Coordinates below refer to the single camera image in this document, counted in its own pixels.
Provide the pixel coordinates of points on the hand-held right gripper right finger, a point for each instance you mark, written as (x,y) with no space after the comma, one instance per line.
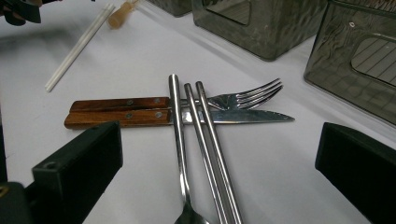
(361,174)

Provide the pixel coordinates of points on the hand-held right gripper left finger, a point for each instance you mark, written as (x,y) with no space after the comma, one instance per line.
(77,168)

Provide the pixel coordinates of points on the small amber spoon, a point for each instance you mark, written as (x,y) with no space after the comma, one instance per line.
(120,17)

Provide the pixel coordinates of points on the steel spoon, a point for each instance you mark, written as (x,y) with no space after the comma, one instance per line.
(178,133)

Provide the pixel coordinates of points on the smoky clear plastic bin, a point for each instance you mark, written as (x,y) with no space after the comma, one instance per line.
(174,7)
(336,68)
(264,34)

